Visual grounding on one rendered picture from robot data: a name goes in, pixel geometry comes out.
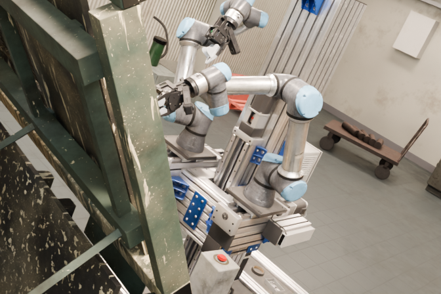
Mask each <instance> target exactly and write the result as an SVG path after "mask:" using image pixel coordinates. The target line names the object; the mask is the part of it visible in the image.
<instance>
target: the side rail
mask: <svg viewBox="0 0 441 294"><path fill-rule="evenodd" d="M89 18H90V21H91V26H92V29H93V33H94V38H95V41H96V46H97V49H98V54H99V57H100V62H101V66H102V71H103V74H104V78H105V82H106V86H107V90H108V94H109V97H110V102H111V105H112V110H113V113H114V118H115V123H116V126H117V131H118V134H119V139H120V142H121V147H122V150H123V155H124V158H125V163H126V166H127V171H128V174H129V179H130V182H131V187H132V190H133V195H134V198H135V203H136V208H137V211H138V215H139V219H140V223H141V227H142V231H143V234H144V239H145V242H146V247H147V250H148V256H149V259H150V264H151V267H152V272H153V275H154V279H155V283H156V287H157V288H158V289H159V290H160V292H161V293H162V294H171V293H172V292H174V291H175V290H177V289H178V288H180V287H181V286H183V285H184V284H185V283H187V282H189V281H190V277H189V273H188V267H187V262H186V255H185V251H184V244H183V240H182V233H181V229H180V222H179V215H178V211H177V204H176V200H175V193H174V189H173V182H172V178H171V171H170V167H169V160H168V156H167V149H166V145H165V138H164V134H163V127H162V122H161V116H160V112H159V104H158V98H157V94H156V87H155V83H154V76H153V71H152V65H151V60H150V53H149V50H148V42H147V38H146V32H145V27H144V21H143V16H142V9H141V5H140V3H139V4H137V5H133V6H132V7H129V8H126V9H121V8H119V7H118V6H117V5H115V4H114V3H112V2H111V3H108V4H106V5H103V6H101V7H98V8H96V9H93V10H90V11H89Z"/></svg>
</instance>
